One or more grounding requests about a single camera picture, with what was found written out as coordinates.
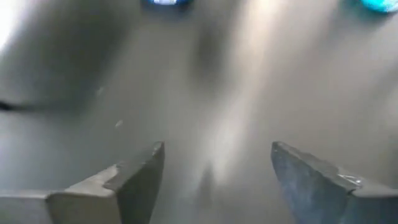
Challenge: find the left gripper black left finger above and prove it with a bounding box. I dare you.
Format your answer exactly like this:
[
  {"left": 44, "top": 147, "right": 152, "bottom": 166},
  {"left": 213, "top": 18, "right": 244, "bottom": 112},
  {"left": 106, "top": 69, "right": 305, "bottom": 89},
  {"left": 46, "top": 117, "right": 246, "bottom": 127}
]
[{"left": 0, "top": 141, "right": 165, "bottom": 224}]

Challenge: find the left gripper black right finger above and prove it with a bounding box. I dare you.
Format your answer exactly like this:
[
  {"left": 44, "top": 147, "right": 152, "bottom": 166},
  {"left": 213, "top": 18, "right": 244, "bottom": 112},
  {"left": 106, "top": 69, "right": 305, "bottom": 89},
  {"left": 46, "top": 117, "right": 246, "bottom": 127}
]
[{"left": 270, "top": 141, "right": 398, "bottom": 224}]

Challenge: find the dark blue sardine tin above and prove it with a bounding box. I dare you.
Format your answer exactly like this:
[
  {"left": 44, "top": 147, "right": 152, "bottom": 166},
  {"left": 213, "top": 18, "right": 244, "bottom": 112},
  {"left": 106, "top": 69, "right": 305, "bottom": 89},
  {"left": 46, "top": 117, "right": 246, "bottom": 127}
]
[{"left": 141, "top": 0, "right": 193, "bottom": 7}]

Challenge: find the turquoise yellow tuna can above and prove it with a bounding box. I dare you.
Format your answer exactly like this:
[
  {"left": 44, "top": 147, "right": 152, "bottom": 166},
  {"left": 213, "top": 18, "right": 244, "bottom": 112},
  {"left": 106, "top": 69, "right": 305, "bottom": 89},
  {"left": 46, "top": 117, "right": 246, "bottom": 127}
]
[{"left": 359, "top": 0, "right": 398, "bottom": 14}]

